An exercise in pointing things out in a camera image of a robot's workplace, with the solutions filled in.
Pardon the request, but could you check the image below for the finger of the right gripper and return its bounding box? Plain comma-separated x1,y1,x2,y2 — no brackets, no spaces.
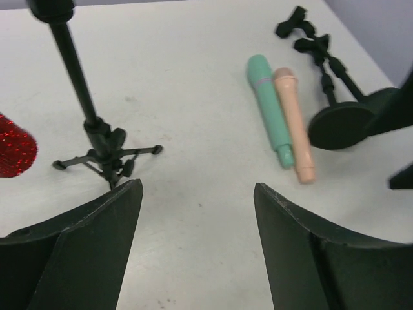
364,63,413,191

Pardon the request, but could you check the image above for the black round-base stand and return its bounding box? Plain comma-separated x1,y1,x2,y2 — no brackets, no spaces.
275,5,401,116
293,35,377,152

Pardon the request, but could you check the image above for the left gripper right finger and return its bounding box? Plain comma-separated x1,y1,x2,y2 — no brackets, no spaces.
254,183,412,309

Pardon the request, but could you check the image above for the red glitter microphone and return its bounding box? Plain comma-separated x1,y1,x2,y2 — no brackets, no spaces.
1,114,38,178

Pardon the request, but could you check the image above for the black round-base stand front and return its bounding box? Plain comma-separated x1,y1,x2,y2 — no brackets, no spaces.
293,35,377,152

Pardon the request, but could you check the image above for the peach toy microphone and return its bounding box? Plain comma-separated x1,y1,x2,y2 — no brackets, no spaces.
273,67,316,184

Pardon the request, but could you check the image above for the mint green toy microphone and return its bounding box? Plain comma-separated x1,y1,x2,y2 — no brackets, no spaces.
247,54,295,169

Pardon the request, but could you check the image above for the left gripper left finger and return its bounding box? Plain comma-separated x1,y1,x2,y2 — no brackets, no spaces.
1,180,143,309

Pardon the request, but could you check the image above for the black tripod microphone stand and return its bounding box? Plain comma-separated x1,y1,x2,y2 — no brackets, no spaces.
26,0,163,189

